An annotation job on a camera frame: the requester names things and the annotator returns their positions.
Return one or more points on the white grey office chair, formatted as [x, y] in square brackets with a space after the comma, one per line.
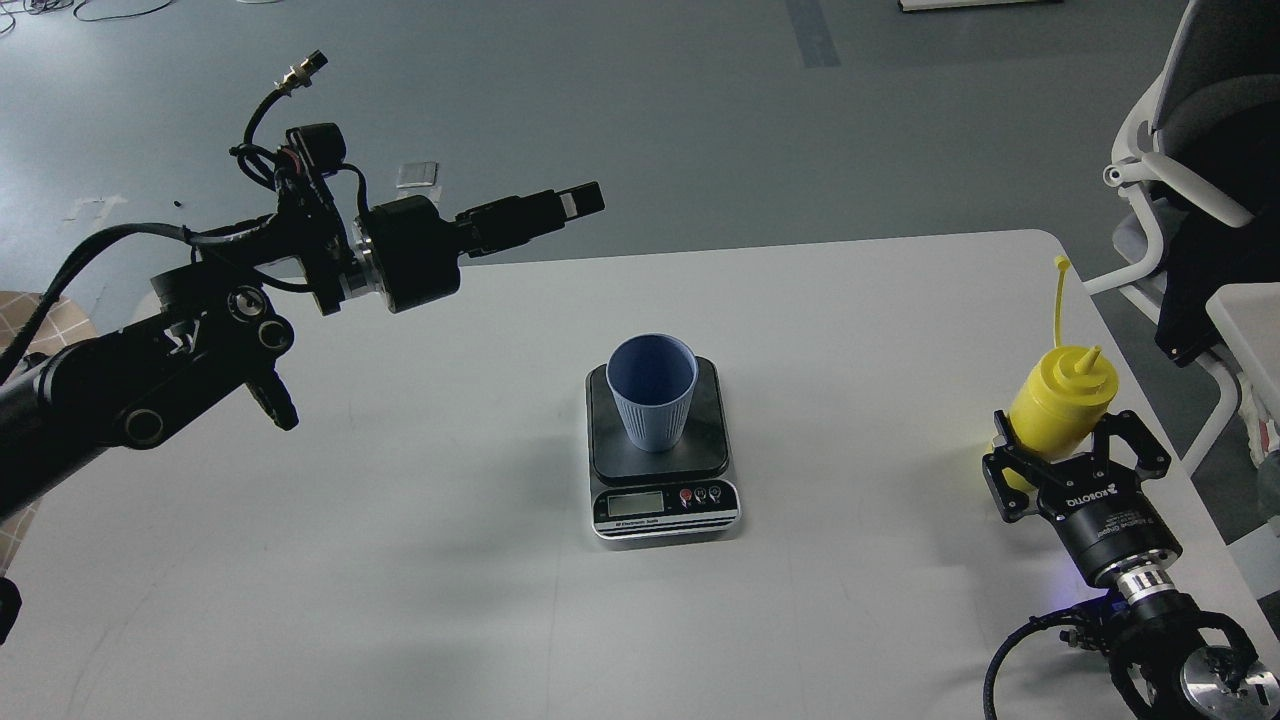
[1196, 158]

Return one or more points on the beige checkered cloth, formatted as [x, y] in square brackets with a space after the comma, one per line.
[36, 455]

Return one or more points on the yellow squeeze bottle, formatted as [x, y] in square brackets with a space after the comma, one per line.
[1065, 394]

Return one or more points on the blue ribbed cup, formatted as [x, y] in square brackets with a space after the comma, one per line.
[652, 378]

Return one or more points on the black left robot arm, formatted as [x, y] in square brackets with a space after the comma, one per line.
[216, 329]

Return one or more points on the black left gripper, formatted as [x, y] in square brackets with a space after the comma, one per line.
[414, 252]

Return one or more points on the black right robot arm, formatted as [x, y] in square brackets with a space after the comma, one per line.
[1166, 656]

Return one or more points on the silver black kitchen scale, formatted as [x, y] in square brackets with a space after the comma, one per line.
[679, 494]

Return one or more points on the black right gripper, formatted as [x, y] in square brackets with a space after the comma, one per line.
[1103, 520]

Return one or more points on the grey tape piece on floor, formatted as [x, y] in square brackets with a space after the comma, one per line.
[417, 175]

